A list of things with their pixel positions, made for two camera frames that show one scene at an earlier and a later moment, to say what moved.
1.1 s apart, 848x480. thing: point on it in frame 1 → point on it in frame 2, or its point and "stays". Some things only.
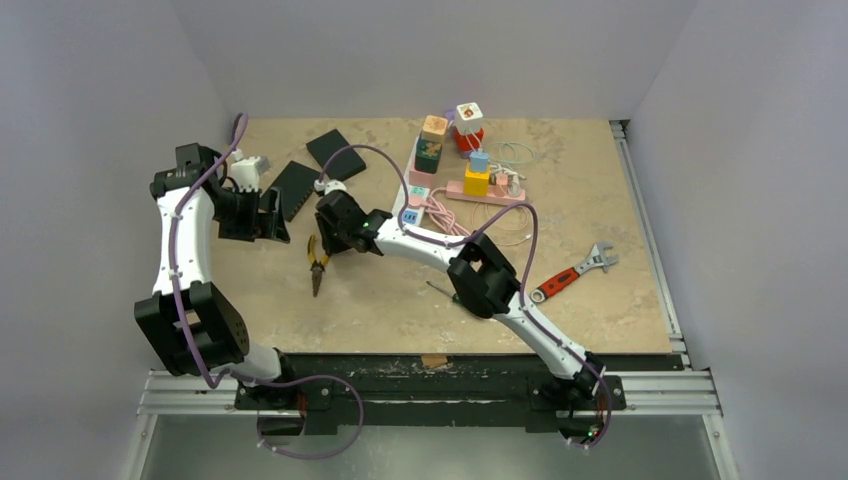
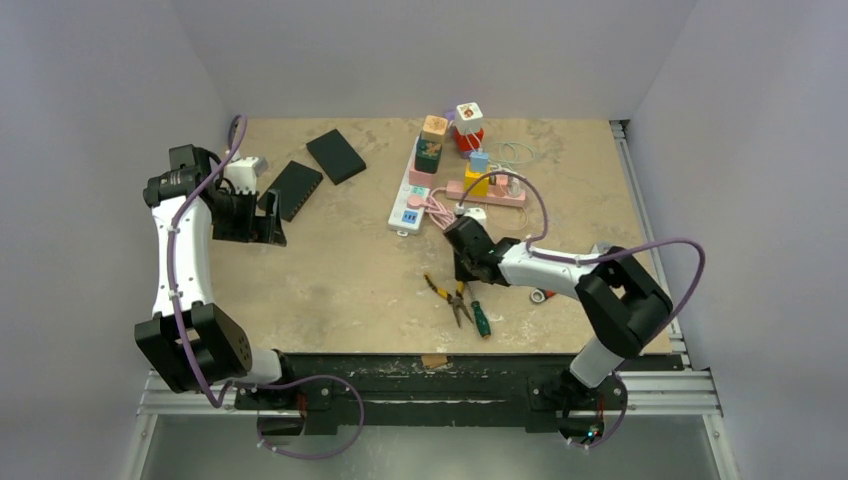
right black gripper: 328,234 → 468,258
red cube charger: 468,142 stays
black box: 340,164 stays
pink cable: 438,213 stays
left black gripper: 246,231 stays
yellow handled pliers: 317,267 → 455,300
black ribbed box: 296,183 stays
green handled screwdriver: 454,296 → 482,319
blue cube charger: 479,162 stays
